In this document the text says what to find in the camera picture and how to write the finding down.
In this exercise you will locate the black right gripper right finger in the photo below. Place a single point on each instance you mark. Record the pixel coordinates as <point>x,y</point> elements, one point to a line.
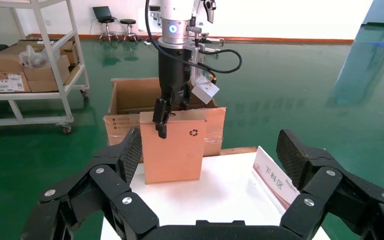
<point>331,188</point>

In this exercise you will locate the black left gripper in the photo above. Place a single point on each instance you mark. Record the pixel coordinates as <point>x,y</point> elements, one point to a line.
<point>173,79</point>

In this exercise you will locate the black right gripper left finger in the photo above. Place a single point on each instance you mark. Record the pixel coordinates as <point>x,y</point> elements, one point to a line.
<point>102,185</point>

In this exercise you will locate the large open cardboard box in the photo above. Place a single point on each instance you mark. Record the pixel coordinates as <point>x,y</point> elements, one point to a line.
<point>132,96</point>

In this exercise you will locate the flat cardboard sheet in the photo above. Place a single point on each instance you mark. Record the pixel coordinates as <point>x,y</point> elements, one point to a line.
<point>73,73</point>

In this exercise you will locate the flat low cardboard box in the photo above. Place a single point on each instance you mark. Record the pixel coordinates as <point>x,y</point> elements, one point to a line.
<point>46,85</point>

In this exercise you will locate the small brown cardboard box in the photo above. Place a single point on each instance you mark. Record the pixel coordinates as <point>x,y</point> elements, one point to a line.
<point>69,51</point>

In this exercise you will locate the medium cardboard box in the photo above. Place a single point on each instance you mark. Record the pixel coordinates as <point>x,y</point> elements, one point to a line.
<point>46,73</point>

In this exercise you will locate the cardboard box with shipping labels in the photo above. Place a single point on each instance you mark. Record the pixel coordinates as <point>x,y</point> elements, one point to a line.
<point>6,82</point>

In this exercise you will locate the big plain cardboard box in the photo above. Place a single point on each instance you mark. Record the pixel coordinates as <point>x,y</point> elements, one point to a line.
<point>1,61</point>

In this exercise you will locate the white red table sign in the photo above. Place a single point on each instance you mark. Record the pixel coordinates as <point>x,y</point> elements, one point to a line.
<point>274,180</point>

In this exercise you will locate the white background machine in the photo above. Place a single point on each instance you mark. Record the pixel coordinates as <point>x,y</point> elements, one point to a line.
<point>150,18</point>

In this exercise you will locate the black round stool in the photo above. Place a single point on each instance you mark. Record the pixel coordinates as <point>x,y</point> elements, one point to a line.
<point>107,20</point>
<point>128,21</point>

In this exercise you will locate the white metal shelf cart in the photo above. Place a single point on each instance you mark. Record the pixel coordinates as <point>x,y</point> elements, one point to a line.
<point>23,121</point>

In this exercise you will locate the dark hanging tool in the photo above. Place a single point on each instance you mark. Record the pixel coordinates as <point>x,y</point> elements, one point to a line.
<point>209,10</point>

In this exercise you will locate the dark open laptop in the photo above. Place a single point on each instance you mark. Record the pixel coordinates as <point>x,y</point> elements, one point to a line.
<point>102,12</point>

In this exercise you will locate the white plastic bag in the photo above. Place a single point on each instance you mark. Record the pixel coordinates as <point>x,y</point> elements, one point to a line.
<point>34,58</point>

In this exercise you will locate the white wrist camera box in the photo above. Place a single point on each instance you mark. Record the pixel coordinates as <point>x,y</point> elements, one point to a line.
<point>205,90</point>

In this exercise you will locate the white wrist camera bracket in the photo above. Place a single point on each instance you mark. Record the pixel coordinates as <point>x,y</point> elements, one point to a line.
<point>196,61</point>

